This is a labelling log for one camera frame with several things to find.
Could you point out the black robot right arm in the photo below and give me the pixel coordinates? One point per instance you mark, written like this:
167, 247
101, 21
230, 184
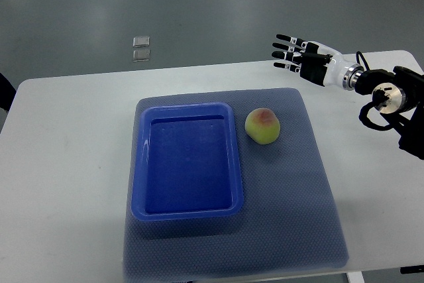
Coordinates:
396, 103

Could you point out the blue plastic tray plate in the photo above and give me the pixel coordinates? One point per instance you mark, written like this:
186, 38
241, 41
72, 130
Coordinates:
186, 163

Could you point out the black object at left edge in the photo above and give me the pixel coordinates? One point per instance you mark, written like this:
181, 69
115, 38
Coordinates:
7, 93

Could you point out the blue grey mesh mat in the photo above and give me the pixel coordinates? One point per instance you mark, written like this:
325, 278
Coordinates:
287, 223

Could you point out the black table bracket lower right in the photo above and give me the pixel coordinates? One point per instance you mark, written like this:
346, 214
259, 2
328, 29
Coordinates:
412, 269

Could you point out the green red peach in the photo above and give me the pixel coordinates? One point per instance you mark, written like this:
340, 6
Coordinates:
262, 126

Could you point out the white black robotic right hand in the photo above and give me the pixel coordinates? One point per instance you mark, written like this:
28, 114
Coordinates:
312, 61

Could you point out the upper metal floor plate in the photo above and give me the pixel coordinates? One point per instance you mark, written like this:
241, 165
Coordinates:
141, 41

